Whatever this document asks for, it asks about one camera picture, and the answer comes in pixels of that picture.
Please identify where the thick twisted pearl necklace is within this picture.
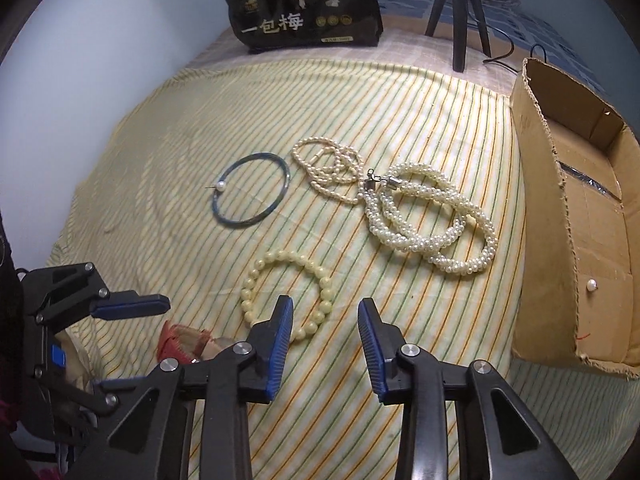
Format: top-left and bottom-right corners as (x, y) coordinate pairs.
(357, 161), (498, 277)

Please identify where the thin pearl necklace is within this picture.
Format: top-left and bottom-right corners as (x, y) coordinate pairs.
(291, 136), (371, 206)

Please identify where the red strap watch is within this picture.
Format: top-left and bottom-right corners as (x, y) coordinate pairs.
(157, 321), (236, 363)

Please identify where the blue-green bangle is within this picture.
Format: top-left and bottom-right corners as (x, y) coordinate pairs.
(210, 152), (291, 227)

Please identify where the yellow striped cloth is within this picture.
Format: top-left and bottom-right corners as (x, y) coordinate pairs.
(45, 57), (640, 480)

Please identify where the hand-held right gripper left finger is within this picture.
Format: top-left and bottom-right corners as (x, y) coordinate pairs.
(65, 295), (296, 480)

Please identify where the cardboard box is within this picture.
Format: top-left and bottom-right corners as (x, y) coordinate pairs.
(509, 57), (640, 380)

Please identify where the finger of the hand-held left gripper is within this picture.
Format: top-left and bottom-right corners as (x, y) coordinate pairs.
(19, 262), (171, 328)
(31, 366), (161, 415)

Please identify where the cream bead bracelet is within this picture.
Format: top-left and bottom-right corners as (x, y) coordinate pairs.
(241, 250), (335, 346)

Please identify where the black printed snack bag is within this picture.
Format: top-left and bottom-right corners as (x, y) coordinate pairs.
(222, 0), (384, 54)

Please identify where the beige checked bed sheet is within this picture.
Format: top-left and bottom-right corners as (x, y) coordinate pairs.
(190, 15), (526, 92)

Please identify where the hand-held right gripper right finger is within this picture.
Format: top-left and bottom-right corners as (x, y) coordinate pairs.
(357, 297), (568, 480)

